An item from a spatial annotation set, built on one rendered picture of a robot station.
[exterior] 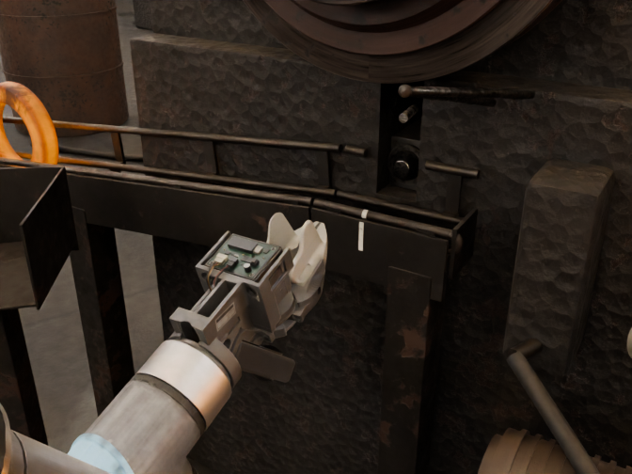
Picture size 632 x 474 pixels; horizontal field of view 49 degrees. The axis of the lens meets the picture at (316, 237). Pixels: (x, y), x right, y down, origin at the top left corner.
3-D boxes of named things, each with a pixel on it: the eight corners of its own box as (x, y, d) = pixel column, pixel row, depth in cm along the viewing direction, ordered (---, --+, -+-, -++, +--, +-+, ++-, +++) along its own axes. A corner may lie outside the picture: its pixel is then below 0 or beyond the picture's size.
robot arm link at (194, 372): (216, 444, 58) (144, 411, 62) (245, 402, 61) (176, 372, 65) (192, 391, 54) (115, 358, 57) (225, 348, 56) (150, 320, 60)
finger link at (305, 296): (336, 262, 69) (290, 324, 64) (338, 273, 70) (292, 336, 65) (295, 251, 71) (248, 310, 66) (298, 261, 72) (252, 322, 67)
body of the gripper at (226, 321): (296, 244, 62) (220, 340, 55) (311, 308, 68) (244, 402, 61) (229, 225, 66) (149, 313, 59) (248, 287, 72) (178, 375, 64)
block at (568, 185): (523, 322, 93) (549, 151, 83) (584, 339, 90) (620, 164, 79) (497, 362, 85) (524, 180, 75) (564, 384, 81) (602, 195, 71)
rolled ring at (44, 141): (-39, 102, 128) (-23, 98, 130) (7, 195, 131) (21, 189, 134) (11, 70, 116) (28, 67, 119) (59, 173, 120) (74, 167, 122)
